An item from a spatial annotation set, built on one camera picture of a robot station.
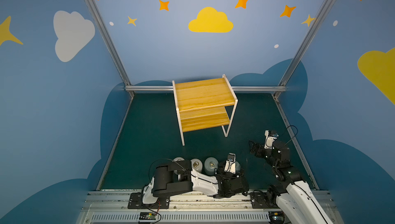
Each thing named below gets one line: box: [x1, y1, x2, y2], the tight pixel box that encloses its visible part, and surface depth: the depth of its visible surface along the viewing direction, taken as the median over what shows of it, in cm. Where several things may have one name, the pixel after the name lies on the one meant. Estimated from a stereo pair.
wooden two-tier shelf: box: [171, 73, 239, 146], surface depth 80 cm
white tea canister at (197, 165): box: [190, 158, 204, 174], surface depth 80 cm
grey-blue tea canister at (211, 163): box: [204, 156, 219, 176], surface depth 80 cm
